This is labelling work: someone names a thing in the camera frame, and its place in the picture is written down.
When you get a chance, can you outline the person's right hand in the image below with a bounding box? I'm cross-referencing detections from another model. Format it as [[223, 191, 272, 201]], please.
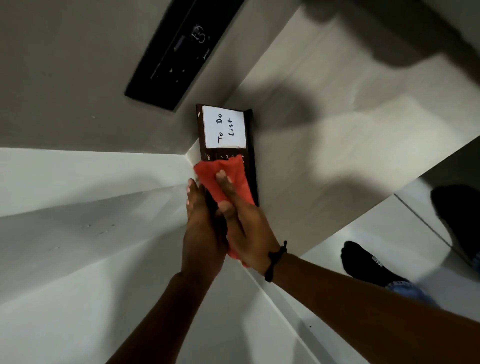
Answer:
[[215, 169, 287, 277]]

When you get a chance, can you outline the person's left hand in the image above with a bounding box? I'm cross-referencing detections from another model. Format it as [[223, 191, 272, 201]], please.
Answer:
[[181, 178, 229, 279]]

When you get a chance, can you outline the red cleaning cloth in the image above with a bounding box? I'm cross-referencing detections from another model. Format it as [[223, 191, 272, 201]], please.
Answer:
[[193, 154, 256, 268]]

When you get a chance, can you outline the person's right forearm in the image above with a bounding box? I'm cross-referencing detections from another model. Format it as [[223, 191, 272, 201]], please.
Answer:
[[273, 253, 480, 364]]

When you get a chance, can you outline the person's left forearm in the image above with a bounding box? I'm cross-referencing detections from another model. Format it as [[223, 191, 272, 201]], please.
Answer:
[[107, 271, 215, 364]]

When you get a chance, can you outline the white handwritten note pad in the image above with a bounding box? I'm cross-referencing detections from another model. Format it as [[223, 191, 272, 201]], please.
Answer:
[[202, 105, 248, 150]]

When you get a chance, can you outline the black sock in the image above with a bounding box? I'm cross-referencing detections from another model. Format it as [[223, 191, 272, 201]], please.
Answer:
[[340, 241, 410, 288], [430, 184, 480, 264]]

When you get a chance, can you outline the blue jeans leg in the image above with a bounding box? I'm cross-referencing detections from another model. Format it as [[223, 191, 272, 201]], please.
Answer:
[[385, 280, 440, 309]]

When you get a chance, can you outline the black cord wristband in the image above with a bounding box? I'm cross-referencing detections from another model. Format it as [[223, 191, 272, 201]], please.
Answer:
[[264, 241, 289, 283]]

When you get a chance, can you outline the black wall control panel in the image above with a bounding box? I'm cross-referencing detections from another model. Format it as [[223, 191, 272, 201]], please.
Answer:
[[124, 0, 247, 112]]

